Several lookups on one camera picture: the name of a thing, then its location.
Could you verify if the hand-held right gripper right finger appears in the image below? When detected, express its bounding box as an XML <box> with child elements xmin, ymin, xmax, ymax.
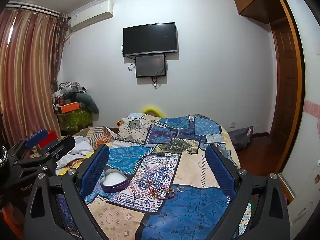
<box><xmin>205</xmin><ymin>144</ymin><xmax>290</xmax><ymax>240</ymax></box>

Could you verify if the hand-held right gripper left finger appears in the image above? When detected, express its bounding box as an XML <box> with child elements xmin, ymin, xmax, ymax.
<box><xmin>24</xmin><ymin>144</ymin><xmax>110</xmax><ymax>240</ymax></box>

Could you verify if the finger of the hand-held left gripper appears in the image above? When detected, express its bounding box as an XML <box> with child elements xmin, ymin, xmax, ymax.
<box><xmin>10</xmin><ymin>129</ymin><xmax>49</xmax><ymax>155</ymax></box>
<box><xmin>15</xmin><ymin>135</ymin><xmax>76</xmax><ymax>167</ymax></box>

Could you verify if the purple heart-shaped tin box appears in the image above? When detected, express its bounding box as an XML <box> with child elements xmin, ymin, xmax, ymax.
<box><xmin>99</xmin><ymin>169</ymin><xmax>130</xmax><ymax>193</ymax></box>

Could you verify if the pink bead bracelet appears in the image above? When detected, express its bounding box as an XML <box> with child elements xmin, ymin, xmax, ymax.
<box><xmin>152</xmin><ymin>186</ymin><xmax>168</xmax><ymax>201</ymax></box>

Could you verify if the person's left forearm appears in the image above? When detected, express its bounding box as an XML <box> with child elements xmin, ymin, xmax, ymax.
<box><xmin>0</xmin><ymin>201</ymin><xmax>25</xmax><ymax>240</ymax></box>

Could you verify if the red box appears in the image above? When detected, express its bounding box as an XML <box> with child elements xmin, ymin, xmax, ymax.
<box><xmin>37</xmin><ymin>130</ymin><xmax>58</xmax><ymax>150</ymax></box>

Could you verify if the white cloth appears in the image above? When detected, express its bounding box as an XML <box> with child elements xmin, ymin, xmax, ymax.
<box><xmin>55</xmin><ymin>135</ymin><xmax>95</xmax><ymax>169</ymax></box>

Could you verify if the patchwork printed blanket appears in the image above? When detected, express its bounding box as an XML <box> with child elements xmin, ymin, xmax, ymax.
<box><xmin>56</xmin><ymin>112</ymin><xmax>253</xmax><ymax>240</ymax></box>

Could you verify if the orange striped quilt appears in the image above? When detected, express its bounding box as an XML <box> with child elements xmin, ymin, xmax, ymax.
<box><xmin>74</xmin><ymin>126</ymin><xmax>118</xmax><ymax>151</ymax></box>

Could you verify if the orange box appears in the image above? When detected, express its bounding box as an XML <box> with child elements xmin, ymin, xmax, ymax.
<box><xmin>60</xmin><ymin>102</ymin><xmax>83</xmax><ymax>114</ymax></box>

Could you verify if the dark bag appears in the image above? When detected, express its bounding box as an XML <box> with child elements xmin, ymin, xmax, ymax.
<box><xmin>227</xmin><ymin>126</ymin><xmax>254</xmax><ymax>152</ymax></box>

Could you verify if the grey-green pillow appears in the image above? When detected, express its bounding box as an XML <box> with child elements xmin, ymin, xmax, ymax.
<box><xmin>75</xmin><ymin>92</ymin><xmax>100</xmax><ymax>116</ymax></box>

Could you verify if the pile of clothes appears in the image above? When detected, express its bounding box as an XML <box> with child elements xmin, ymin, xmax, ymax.
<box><xmin>51</xmin><ymin>81</ymin><xmax>88</xmax><ymax>105</ymax></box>

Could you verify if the striped brown curtain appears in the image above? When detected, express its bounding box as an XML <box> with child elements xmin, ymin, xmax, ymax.
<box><xmin>0</xmin><ymin>5</ymin><xmax>69</xmax><ymax>147</ymax></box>

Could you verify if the brown wooden door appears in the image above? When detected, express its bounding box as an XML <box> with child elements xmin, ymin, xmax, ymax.
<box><xmin>271</xmin><ymin>22</ymin><xmax>305</xmax><ymax>177</ymax></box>

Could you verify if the white air conditioner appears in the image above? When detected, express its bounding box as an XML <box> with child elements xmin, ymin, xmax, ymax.
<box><xmin>69</xmin><ymin>0</ymin><xmax>114</xmax><ymax>33</ymax></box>

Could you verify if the white sliding wardrobe door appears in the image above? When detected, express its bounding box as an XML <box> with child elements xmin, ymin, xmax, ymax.
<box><xmin>277</xmin><ymin>0</ymin><xmax>320</xmax><ymax>230</ymax></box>

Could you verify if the yellow ring-shaped item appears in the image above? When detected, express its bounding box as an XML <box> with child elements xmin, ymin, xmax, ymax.
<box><xmin>141</xmin><ymin>106</ymin><xmax>163</xmax><ymax>118</ymax></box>

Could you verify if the black television cable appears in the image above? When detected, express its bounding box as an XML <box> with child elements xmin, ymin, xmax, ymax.
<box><xmin>122</xmin><ymin>44</ymin><xmax>137</xmax><ymax>72</ymax></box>

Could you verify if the black monitor cable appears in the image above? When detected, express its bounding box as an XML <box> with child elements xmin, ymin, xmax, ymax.
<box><xmin>151</xmin><ymin>76</ymin><xmax>163</xmax><ymax>90</ymax></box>

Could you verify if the small black wall monitor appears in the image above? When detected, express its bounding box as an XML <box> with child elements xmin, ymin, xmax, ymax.
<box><xmin>135</xmin><ymin>54</ymin><xmax>167</xmax><ymax>78</ymax></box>

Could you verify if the white curtain rail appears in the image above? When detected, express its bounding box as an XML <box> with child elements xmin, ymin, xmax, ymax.
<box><xmin>5</xmin><ymin>2</ymin><xmax>62</xmax><ymax>16</ymax></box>

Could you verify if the black wall television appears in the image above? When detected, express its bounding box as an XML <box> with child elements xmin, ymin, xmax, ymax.
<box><xmin>123</xmin><ymin>22</ymin><xmax>178</xmax><ymax>57</ymax></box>

